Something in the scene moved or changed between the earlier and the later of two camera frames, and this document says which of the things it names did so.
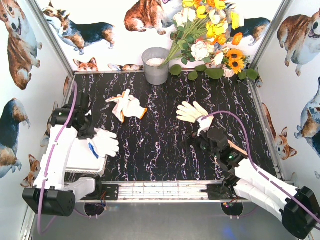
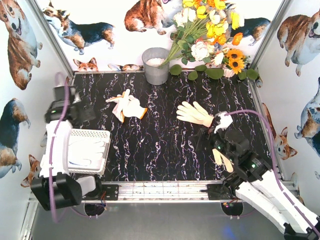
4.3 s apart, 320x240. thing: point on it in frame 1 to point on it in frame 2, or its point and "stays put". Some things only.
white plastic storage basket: [82, 158] stays put
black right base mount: [220, 191] stays put
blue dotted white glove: [103, 144] to [81, 151]
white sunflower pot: [228, 72] stays put
